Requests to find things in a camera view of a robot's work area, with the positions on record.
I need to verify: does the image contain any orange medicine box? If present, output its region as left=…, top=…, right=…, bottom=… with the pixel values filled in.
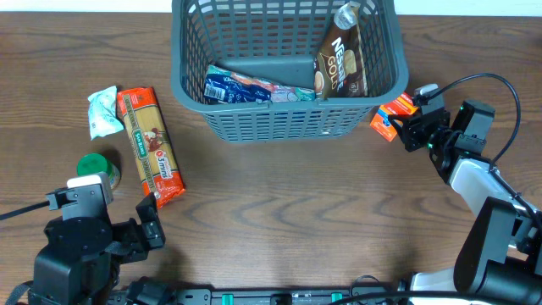
left=369, top=91, right=420, bottom=142

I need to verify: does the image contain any orange spaghetti packet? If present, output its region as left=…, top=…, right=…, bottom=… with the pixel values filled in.
left=117, top=87, right=185, bottom=208

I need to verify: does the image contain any brown Nescafe Gold pouch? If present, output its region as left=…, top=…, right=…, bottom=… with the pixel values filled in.
left=314, top=2, right=368, bottom=99

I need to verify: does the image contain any blue Kleenex tissue pack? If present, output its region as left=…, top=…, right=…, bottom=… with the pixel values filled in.
left=203, top=65, right=316, bottom=104

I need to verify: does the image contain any grey plastic basket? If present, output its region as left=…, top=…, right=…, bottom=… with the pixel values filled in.
left=171, top=0, right=409, bottom=142

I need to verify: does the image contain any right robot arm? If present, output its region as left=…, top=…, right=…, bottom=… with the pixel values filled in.
left=388, top=100, right=541, bottom=304

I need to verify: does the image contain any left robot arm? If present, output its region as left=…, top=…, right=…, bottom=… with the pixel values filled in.
left=28, top=184, right=166, bottom=304

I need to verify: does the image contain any green lid spice jar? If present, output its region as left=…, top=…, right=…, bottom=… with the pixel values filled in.
left=76, top=153, right=121, bottom=189

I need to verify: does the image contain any white green sachet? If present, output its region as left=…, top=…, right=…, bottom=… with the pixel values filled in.
left=88, top=86, right=124, bottom=141

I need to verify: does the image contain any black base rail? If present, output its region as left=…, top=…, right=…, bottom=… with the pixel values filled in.
left=105, top=276, right=490, bottom=305

